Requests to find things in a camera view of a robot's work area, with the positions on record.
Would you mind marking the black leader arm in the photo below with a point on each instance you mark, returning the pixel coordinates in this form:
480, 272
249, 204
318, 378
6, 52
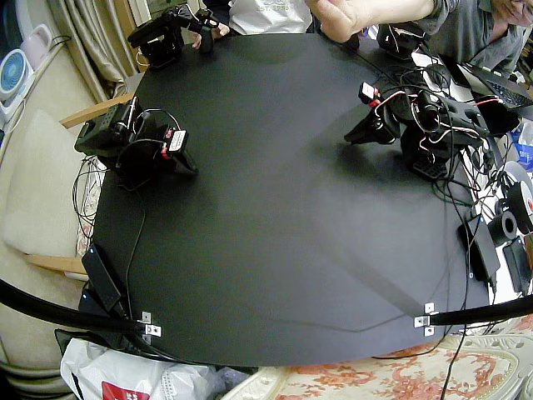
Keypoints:
162, 37
399, 41

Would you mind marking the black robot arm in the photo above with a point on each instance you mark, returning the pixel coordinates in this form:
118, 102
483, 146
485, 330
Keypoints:
104, 133
456, 110

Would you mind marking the gray-shirted person bare forearm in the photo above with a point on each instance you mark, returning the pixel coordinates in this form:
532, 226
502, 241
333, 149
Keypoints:
399, 8

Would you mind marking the gray-shirted person hand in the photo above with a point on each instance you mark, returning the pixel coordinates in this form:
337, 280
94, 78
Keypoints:
337, 16

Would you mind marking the white-shirted person right hand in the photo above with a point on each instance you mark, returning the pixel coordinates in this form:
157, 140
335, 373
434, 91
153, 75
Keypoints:
224, 30

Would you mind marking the black table mat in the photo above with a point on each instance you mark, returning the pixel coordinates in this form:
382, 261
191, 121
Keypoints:
270, 208

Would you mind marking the beige seat cushion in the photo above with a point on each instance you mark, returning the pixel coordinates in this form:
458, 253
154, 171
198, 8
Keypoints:
41, 187

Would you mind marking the person in gray shirt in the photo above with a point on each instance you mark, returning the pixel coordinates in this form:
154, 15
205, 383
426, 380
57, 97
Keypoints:
470, 37

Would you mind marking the black laptop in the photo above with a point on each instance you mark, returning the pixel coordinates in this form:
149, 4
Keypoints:
504, 89

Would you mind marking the flat black box blue LED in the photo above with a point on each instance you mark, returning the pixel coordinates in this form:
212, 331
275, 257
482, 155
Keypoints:
481, 250
100, 275
93, 306

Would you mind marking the beige curtain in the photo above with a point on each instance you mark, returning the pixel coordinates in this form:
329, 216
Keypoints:
91, 41

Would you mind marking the blue white package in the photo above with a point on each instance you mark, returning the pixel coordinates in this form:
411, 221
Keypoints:
525, 150

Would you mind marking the person in white shirt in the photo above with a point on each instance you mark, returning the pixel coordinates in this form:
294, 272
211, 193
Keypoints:
270, 21

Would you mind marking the black filament spool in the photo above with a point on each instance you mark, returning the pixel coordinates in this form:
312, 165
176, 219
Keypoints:
520, 196

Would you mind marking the black tape roll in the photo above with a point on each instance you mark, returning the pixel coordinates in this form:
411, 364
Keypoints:
497, 229

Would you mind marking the pink white humidifier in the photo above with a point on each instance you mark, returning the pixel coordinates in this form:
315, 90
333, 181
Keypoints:
39, 43

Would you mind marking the white blue desk fan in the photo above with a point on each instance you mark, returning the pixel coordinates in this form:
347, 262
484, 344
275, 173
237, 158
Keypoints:
12, 75

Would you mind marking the black stand tube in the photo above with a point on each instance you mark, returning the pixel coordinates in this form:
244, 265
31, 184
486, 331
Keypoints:
41, 306
479, 316

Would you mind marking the black power brick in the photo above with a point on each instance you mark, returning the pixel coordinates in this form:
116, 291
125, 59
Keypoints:
518, 266

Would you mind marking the white plastic bag red print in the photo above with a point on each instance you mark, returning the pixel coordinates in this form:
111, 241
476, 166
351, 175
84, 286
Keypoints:
125, 375

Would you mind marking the black camera box white label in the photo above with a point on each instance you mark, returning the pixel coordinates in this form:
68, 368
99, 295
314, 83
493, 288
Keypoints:
367, 91
178, 141

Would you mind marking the wooden chair frame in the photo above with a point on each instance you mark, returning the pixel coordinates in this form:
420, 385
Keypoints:
96, 109

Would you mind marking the small metal bracket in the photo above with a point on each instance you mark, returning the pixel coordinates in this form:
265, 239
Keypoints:
421, 321
146, 317
429, 308
429, 331
154, 330

